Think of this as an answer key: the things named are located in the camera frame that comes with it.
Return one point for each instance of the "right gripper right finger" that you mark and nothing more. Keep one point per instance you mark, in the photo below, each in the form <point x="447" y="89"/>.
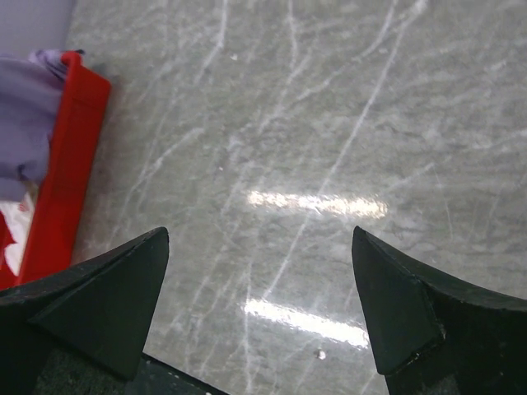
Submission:
<point x="432" y="333"/>

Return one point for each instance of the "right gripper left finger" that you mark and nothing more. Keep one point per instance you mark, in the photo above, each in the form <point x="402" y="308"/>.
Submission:
<point x="83" y="330"/>

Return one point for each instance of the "red plastic bin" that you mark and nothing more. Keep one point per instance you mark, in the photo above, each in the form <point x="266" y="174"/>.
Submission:
<point x="61" y="197"/>

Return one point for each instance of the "purple t shirt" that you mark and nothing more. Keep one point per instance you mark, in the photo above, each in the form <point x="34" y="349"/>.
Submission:
<point x="31" y="92"/>

